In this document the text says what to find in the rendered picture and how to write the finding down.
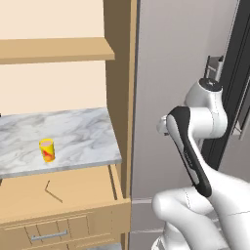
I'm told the open wooden drawer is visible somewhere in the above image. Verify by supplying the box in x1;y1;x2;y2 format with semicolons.
0;163;132;250

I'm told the tall wooden side panel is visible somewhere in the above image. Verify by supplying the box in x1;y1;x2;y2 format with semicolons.
103;0;138;199

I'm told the grey fridge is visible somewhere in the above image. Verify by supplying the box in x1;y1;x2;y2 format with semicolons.
128;0;250;250

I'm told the wooden wall shelf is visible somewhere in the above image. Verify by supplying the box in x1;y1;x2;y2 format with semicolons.
0;36;116;65

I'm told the silver drawer handle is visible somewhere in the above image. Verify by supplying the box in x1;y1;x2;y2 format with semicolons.
30;229;69;242

